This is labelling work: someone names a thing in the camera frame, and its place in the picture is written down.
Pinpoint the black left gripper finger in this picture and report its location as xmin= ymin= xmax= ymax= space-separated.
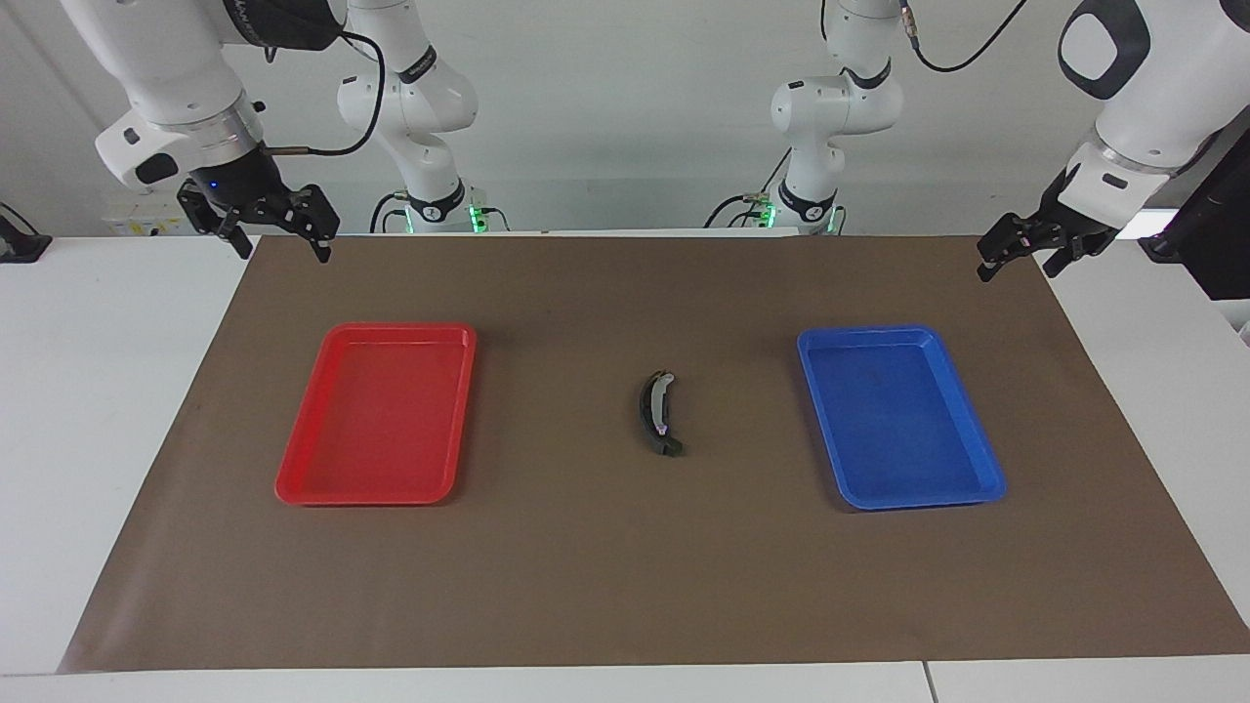
xmin=1044 ymin=236 xmax=1115 ymax=282
xmin=977 ymin=215 xmax=1040 ymax=285

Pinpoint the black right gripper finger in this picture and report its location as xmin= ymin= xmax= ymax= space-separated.
xmin=208 ymin=207 xmax=255 ymax=261
xmin=291 ymin=184 xmax=342 ymax=266

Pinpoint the curved black brake pad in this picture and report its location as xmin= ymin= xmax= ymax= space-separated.
xmin=637 ymin=369 xmax=686 ymax=458

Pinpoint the red plastic tray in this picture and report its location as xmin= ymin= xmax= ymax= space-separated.
xmin=274 ymin=323 xmax=479 ymax=507

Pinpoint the blue plastic tray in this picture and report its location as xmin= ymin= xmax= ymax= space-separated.
xmin=796 ymin=325 xmax=1008 ymax=512

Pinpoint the black clamp device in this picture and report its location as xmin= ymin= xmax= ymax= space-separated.
xmin=0 ymin=202 xmax=53 ymax=264

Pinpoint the brown table mat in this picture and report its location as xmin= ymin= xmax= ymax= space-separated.
xmin=57 ymin=234 xmax=1250 ymax=675

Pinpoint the black base cable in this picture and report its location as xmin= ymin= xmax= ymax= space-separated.
xmin=368 ymin=190 xmax=413 ymax=235
xmin=705 ymin=146 xmax=794 ymax=231

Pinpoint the white wall socket box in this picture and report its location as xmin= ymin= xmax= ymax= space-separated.
xmin=103 ymin=193 xmax=196 ymax=237

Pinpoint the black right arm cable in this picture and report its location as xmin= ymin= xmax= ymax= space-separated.
xmin=262 ymin=29 xmax=388 ymax=157

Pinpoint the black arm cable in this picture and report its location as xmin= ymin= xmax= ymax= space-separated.
xmin=262 ymin=29 xmax=388 ymax=157
xmin=898 ymin=0 xmax=1032 ymax=78

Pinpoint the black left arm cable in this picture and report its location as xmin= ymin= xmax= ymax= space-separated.
xmin=898 ymin=0 xmax=1032 ymax=78

